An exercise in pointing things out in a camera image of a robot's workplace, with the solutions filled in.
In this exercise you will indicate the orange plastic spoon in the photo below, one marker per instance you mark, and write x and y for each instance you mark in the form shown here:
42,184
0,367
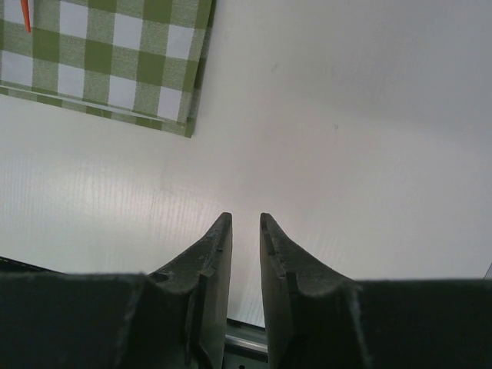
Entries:
26,15

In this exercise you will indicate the green white checkered cloth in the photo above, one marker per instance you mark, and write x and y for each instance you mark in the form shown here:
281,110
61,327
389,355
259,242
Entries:
140,62

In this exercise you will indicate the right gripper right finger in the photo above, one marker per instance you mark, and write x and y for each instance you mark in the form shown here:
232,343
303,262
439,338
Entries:
316,317

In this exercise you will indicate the aluminium frame rail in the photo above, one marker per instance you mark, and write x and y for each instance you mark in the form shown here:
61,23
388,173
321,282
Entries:
245,346

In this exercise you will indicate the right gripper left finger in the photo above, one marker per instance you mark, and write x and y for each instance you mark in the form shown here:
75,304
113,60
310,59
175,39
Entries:
174,317

